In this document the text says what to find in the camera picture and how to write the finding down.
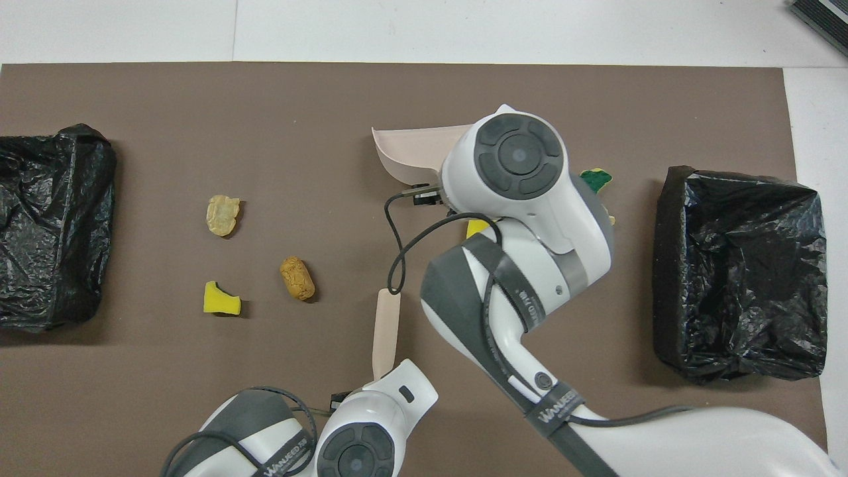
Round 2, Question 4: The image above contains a pale croissant bread toy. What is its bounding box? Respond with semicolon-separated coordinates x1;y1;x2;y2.
206;194;242;237

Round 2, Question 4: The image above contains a black bag-lined bin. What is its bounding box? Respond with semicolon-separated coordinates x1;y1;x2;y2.
652;164;829;385
0;123;118;333

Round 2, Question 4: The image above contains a notched yellow sponge piece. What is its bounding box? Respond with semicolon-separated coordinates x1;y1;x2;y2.
203;281;242;316

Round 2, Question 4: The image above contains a beige plastic dustpan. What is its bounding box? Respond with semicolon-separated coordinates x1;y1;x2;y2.
371;125;476;187

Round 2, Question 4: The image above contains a green and yellow sponge piece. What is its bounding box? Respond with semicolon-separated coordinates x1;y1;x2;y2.
579;168;613;195

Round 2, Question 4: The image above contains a brown bread roll toy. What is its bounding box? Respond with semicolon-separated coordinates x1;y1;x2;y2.
279;256;316;301

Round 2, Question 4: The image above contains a beige hand brush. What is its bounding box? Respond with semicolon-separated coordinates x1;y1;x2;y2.
372;289;403;382

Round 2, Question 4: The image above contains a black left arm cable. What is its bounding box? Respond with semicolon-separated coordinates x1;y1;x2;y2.
161;386;320;477

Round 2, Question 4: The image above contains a large brown table mat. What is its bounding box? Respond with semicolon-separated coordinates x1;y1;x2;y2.
0;62;832;477

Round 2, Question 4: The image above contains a dark ribbed device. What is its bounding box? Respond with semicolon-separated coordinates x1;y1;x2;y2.
785;0;848;57

